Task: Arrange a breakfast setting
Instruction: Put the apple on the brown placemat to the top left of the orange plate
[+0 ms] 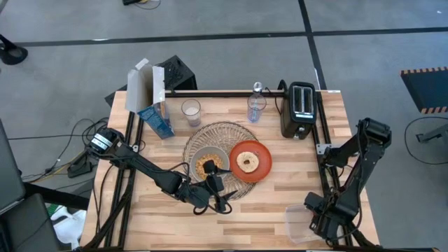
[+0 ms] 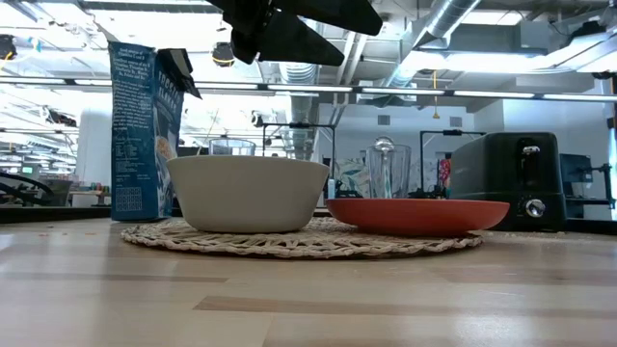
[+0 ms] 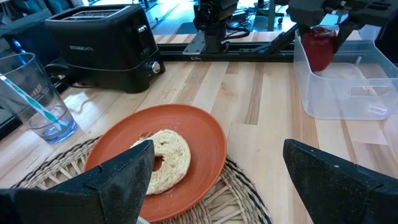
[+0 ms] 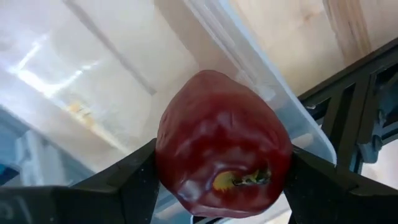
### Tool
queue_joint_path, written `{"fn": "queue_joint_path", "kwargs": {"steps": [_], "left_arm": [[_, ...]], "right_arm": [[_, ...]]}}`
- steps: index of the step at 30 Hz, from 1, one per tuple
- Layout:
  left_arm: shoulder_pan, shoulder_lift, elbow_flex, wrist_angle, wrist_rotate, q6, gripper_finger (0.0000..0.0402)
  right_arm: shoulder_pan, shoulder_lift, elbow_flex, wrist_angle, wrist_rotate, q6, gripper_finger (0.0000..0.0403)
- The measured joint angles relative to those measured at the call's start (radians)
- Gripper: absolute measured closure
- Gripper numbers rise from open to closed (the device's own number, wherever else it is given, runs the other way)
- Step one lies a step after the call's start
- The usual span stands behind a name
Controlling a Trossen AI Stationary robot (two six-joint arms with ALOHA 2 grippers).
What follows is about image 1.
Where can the black office chair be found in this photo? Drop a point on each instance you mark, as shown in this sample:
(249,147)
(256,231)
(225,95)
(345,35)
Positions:
(21,224)

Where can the clear drinking glass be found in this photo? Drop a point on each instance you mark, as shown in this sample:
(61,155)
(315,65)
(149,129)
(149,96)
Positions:
(191,112)

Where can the clear plastic water bottle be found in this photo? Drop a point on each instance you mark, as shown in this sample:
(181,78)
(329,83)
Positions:
(256,105)

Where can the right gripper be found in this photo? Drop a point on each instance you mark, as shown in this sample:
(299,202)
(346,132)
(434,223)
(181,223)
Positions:
(325,220)

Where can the black stand base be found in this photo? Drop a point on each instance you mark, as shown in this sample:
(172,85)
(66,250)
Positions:
(12,54)

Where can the grey stand leg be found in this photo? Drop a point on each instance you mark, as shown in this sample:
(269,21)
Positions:
(434,134)

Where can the clear plastic container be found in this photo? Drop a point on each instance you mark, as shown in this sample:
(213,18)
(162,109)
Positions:
(295,224)

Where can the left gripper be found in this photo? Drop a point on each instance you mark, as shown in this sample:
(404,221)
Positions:
(210,189)

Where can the pale ceramic bowl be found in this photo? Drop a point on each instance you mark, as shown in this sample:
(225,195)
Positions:
(201,154)

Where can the black toaster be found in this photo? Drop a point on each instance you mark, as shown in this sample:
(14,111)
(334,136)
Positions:
(297,115)

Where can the orange plate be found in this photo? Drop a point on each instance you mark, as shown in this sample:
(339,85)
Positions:
(260,164)

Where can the hazard-striped black mat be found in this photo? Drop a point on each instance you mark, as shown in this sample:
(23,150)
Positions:
(425,89)

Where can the round woven placemat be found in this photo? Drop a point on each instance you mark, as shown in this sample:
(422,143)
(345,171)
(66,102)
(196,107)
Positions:
(220,134)

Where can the black foot pedal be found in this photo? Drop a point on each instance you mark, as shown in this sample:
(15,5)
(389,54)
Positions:
(80,166)

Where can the blue cereal box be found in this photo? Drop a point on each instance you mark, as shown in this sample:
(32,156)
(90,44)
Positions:
(154,119)

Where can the bagel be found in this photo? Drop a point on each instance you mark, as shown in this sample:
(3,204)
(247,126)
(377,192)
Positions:
(243,159)

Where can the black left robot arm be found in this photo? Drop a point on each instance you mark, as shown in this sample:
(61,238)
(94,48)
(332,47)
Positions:
(150,171)

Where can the cereal flakes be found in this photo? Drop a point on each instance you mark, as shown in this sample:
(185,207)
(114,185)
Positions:
(203,164)

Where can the white plastic bag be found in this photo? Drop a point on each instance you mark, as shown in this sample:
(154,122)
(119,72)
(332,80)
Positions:
(70,227)

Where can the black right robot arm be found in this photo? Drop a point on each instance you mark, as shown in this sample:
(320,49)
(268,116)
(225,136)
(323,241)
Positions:
(364,154)

